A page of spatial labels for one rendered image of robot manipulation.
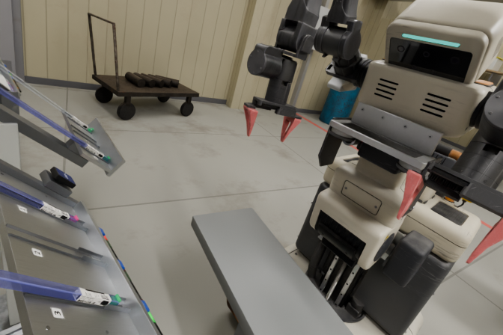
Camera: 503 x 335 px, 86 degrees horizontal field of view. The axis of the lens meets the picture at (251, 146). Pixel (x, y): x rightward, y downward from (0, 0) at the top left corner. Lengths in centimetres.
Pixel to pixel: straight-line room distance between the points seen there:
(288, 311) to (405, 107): 60
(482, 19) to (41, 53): 398
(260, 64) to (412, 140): 42
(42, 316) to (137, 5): 385
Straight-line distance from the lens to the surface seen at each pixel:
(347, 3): 80
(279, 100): 67
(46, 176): 74
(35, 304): 44
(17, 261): 48
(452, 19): 77
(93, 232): 69
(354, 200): 90
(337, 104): 543
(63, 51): 410
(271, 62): 62
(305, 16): 67
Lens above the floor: 119
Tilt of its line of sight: 22 degrees down
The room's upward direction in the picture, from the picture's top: 16 degrees clockwise
